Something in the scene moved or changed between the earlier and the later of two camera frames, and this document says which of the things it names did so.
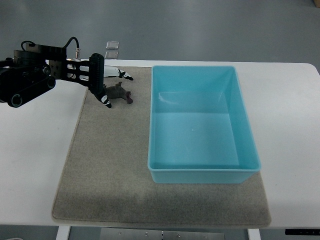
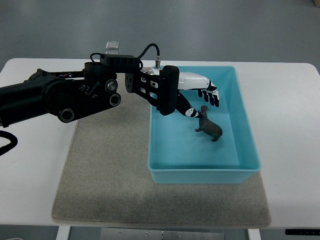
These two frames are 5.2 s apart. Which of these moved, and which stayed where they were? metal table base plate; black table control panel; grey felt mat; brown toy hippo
Moved: brown toy hippo
Stayed: grey felt mat; metal table base plate; black table control panel
